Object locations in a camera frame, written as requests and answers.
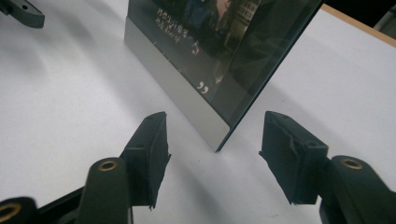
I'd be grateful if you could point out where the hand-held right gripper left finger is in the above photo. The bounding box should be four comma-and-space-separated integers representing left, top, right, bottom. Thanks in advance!
120, 111, 172, 210

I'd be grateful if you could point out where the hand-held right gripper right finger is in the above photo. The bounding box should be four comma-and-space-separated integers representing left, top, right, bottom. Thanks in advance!
259, 110, 330, 205

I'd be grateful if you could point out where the white table sheet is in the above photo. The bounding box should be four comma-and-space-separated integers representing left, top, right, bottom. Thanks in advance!
0, 0, 396, 224

